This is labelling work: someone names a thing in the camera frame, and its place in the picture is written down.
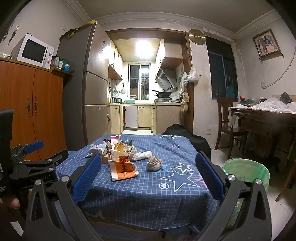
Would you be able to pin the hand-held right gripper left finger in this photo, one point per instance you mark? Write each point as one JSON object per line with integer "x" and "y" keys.
{"x": 87, "y": 176}

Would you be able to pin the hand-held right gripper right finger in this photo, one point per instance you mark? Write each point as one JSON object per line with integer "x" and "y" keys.
{"x": 209, "y": 176}

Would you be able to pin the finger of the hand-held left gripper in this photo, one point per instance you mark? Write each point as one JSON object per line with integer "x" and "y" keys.
{"x": 34, "y": 146}
{"x": 52, "y": 161}

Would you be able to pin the green bag-lined waste bin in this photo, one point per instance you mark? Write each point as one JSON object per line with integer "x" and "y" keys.
{"x": 245, "y": 169}

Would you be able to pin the person's left forearm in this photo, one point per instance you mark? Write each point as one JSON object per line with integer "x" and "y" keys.
{"x": 7, "y": 224}

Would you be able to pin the person's left hand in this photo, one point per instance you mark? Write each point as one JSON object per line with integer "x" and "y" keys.
{"x": 10, "y": 201}

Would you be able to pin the white crumpled wrapper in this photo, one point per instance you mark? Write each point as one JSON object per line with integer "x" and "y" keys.
{"x": 98, "y": 149}

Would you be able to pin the orange white paper bag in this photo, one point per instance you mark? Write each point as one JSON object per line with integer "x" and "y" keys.
{"x": 122, "y": 170}

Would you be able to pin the white orange printed wrapper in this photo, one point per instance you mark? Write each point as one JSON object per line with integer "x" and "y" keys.
{"x": 120, "y": 157}

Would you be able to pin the orange wooden cabinet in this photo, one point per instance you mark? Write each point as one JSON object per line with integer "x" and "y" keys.
{"x": 34, "y": 104}

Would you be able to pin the clear bag with orange food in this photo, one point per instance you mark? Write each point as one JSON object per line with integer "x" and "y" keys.
{"x": 121, "y": 147}

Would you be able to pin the pink white carton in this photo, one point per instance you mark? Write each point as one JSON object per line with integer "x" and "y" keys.
{"x": 115, "y": 139}

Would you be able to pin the large black floor bag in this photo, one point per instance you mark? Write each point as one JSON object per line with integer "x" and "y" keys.
{"x": 185, "y": 134}

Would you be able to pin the blue star-print tablecloth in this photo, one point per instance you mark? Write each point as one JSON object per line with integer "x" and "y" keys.
{"x": 138, "y": 197}

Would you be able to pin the crumpled beige wrapper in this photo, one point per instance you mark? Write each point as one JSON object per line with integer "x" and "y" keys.
{"x": 154, "y": 163}

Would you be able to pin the white rolled tissue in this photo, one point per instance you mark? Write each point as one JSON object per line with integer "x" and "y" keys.
{"x": 142, "y": 155}

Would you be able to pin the dark wooden chair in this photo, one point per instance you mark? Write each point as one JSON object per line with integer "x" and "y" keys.
{"x": 225, "y": 109}

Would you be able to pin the dark wooden table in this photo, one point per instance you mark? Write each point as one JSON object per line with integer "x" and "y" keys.
{"x": 261, "y": 120}

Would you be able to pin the small wooden chair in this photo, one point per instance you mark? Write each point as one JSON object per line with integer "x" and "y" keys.
{"x": 286, "y": 180}

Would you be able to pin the steel kettle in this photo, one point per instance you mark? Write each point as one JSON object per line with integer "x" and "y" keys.
{"x": 113, "y": 100}

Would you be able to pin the hanging cloth bags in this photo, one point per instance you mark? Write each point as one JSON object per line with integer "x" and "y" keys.
{"x": 184, "y": 99}

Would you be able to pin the kitchen base cabinets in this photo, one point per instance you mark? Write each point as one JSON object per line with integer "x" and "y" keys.
{"x": 143, "y": 115}

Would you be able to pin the colourful clothes pile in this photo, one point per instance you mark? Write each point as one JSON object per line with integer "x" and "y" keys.
{"x": 247, "y": 101}

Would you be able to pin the teal lidded container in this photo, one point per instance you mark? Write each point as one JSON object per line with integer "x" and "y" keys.
{"x": 66, "y": 68}

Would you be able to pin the teal plastic basin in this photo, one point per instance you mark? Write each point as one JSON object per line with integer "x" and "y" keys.
{"x": 130, "y": 101}

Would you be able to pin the grey refrigerator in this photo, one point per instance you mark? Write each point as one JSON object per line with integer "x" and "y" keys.
{"x": 94, "y": 81}

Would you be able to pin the white microwave oven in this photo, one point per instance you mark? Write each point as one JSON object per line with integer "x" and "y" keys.
{"x": 34, "y": 51}

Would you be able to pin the black wok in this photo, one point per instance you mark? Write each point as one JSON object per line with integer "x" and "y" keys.
{"x": 164, "y": 93}

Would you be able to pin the white cloth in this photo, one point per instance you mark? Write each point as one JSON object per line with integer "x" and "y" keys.
{"x": 272, "y": 105}

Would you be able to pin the white hanging plastic bag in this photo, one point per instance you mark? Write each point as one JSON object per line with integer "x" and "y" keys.
{"x": 193, "y": 76}

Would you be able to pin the dark curtained window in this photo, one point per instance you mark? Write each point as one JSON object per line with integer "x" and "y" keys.
{"x": 222, "y": 74}

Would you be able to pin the kitchen window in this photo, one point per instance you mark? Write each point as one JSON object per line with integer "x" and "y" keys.
{"x": 138, "y": 81}

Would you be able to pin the steel range hood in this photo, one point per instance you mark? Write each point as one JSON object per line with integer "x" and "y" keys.
{"x": 167, "y": 74}

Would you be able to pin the black plastic bag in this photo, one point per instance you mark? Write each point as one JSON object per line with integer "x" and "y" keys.
{"x": 286, "y": 97}

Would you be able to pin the ceiling light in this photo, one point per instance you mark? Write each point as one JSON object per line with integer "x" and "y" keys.
{"x": 143, "y": 48}

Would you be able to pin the kitchen wall cabinets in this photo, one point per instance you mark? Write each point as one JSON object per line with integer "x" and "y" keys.
{"x": 115, "y": 67}

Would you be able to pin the round gold wall clock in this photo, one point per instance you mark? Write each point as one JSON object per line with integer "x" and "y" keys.
{"x": 196, "y": 36}

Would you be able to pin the framed wall picture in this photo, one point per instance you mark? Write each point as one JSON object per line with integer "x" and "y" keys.
{"x": 266, "y": 44}

